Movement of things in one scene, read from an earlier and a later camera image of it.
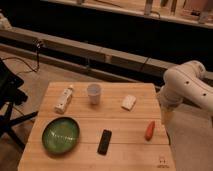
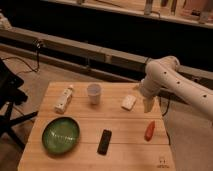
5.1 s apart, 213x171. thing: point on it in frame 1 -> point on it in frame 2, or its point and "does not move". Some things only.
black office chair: x=10 y=97 does not move
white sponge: x=128 y=102 does not move
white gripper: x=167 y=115 -> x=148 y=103
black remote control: x=104 y=142 does not move
